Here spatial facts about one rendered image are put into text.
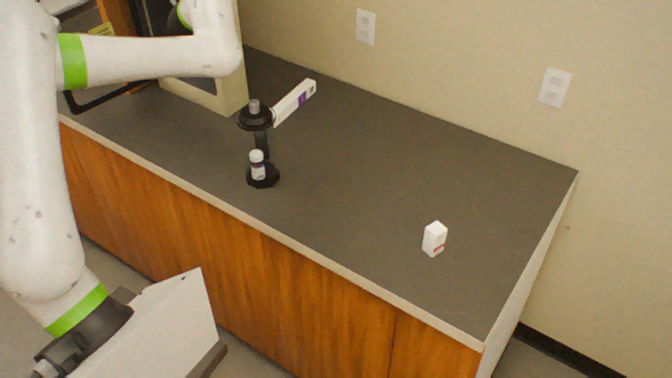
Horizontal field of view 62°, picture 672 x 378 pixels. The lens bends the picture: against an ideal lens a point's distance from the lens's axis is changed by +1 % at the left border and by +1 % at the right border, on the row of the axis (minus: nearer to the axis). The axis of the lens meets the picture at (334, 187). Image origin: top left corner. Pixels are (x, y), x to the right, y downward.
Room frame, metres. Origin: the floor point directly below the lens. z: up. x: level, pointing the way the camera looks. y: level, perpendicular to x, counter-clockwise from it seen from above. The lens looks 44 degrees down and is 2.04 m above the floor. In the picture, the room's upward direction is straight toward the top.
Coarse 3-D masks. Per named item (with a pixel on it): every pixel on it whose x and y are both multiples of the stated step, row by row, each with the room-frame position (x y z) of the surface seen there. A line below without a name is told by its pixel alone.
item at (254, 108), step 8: (256, 104) 1.18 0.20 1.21; (240, 112) 1.19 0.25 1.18; (248, 112) 1.19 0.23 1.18; (256, 112) 1.18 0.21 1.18; (264, 112) 1.19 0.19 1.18; (272, 112) 1.20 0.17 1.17; (240, 120) 1.17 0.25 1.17; (248, 120) 1.16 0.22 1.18; (256, 120) 1.16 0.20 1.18; (264, 120) 1.16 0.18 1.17
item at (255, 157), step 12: (240, 108) 1.22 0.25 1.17; (240, 132) 1.17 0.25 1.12; (252, 132) 1.15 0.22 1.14; (264, 132) 1.16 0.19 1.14; (252, 144) 1.15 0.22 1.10; (264, 144) 1.15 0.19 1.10; (252, 156) 1.15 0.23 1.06; (264, 156) 1.15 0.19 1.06; (276, 156) 1.19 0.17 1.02; (252, 168) 1.15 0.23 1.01; (264, 168) 1.15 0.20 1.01; (276, 168) 1.18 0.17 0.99; (264, 180) 1.15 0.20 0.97
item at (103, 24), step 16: (48, 0) 1.46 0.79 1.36; (64, 0) 1.49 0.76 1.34; (80, 0) 1.52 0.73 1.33; (96, 0) 1.56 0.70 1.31; (112, 0) 1.59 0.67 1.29; (64, 16) 1.48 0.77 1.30; (80, 16) 1.51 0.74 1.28; (96, 16) 1.54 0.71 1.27; (112, 16) 1.58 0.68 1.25; (128, 16) 1.62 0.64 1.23; (64, 32) 1.47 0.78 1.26; (80, 32) 1.50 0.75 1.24; (96, 32) 1.53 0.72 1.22; (112, 32) 1.57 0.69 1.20; (128, 32) 1.61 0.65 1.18; (64, 96) 1.42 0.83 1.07; (80, 96) 1.45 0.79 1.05; (96, 96) 1.48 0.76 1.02
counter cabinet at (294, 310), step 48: (96, 144) 1.47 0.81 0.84; (96, 192) 1.55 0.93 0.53; (144, 192) 1.36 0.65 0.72; (96, 240) 1.65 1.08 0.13; (144, 240) 1.42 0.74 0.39; (192, 240) 1.25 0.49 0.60; (240, 240) 1.11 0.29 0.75; (240, 288) 1.13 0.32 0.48; (288, 288) 1.01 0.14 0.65; (336, 288) 0.91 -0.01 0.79; (528, 288) 1.10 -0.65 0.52; (240, 336) 1.16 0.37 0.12; (288, 336) 1.02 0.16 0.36; (336, 336) 0.91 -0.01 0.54; (384, 336) 0.82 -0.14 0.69; (432, 336) 0.75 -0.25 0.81
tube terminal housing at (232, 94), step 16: (240, 64) 1.56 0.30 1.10; (160, 80) 1.66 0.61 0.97; (176, 80) 1.61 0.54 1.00; (224, 80) 1.49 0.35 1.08; (240, 80) 1.55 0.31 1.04; (192, 96) 1.57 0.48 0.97; (208, 96) 1.53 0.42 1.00; (224, 96) 1.49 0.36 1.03; (240, 96) 1.54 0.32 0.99; (224, 112) 1.49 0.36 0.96
